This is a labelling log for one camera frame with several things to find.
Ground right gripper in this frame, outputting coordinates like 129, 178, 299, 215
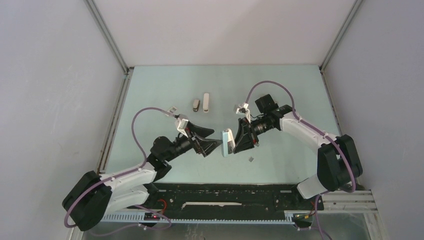
231, 115, 274, 154

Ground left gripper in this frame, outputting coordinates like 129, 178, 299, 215
164, 121, 222, 162

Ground light blue stapler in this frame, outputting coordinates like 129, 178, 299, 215
221, 128, 235, 158

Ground small grey stapler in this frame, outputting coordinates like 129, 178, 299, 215
192, 98, 201, 113

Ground white stapler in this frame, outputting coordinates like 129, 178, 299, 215
202, 92, 210, 113

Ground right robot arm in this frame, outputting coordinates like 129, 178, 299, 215
229, 94, 363, 209

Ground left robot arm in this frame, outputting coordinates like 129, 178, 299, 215
62, 122, 223, 231

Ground staple box with barcode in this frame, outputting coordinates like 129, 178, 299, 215
167, 106, 178, 114

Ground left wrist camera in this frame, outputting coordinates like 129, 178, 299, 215
174, 114, 189, 137

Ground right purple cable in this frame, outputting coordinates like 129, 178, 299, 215
245, 80, 357, 240

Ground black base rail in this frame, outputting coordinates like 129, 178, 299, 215
142, 182, 324, 222

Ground left aluminium frame post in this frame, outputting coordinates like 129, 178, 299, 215
84, 0, 134, 174

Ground aluminium frame post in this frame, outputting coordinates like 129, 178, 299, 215
84, 0, 134, 174
319, 0, 365, 74

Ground right aluminium frame post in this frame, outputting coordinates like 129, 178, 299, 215
319, 0, 365, 74

